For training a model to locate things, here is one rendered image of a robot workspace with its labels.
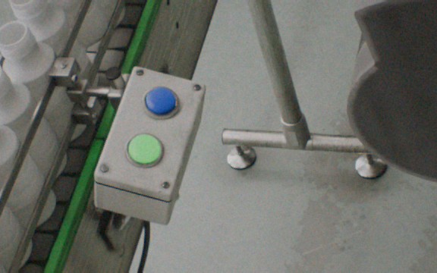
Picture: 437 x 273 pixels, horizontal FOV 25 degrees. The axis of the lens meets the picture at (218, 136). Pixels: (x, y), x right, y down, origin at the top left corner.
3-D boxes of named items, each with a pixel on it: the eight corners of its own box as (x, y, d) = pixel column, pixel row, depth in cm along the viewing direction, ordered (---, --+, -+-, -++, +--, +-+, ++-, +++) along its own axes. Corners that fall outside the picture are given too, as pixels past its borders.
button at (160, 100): (150, 90, 102) (150, 83, 100) (177, 98, 101) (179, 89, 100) (142, 113, 100) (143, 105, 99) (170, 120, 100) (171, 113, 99)
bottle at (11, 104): (36, 140, 116) (-23, 48, 104) (78, 151, 114) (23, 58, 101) (11, 181, 114) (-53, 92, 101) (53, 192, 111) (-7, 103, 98)
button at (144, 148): (133, 136, 98) (134, 129, 97) (162, 144, 98) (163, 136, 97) (125, 161, 97) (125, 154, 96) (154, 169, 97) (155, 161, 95)
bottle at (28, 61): (34, 142, 116) (-26, 51, 104) (56, 103, 119) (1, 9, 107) (77, 150, 114) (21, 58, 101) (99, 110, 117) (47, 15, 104)
